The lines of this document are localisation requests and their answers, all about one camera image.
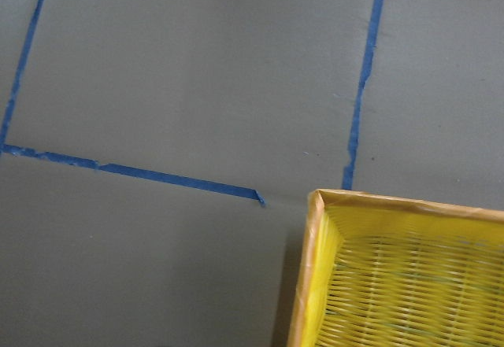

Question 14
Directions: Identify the left blue tape strip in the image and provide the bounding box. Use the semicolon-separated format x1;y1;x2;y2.
1;0;45;153

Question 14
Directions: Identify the torn blue tape strip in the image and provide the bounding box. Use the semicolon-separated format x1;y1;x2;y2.
2;144;266;207

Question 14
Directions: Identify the right blue tape strip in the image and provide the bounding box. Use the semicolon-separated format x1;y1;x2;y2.
341;0;384;190

